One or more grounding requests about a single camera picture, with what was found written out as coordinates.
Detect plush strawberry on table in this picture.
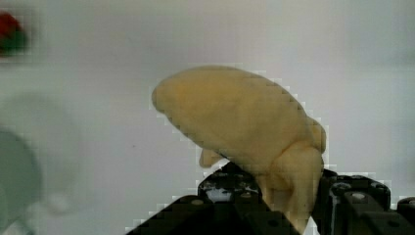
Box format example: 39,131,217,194
0,12,27,57

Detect green mug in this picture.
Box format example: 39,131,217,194
0,129,41,232

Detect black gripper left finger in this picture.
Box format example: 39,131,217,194
198,162,261,203

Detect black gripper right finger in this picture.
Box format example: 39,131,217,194
312,169,391,235

